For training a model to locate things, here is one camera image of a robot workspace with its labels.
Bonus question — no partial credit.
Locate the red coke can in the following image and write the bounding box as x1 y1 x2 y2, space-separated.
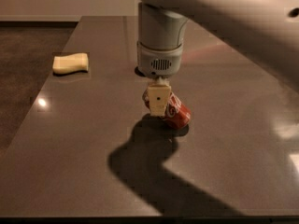
142 90 191 130

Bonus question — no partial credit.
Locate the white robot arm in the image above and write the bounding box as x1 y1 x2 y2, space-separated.
136 0 299 116

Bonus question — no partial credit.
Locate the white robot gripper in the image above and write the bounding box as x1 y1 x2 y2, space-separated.
137 3 188 117

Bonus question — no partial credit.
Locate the yellow sponge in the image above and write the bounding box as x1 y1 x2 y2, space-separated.
52 53 89 75

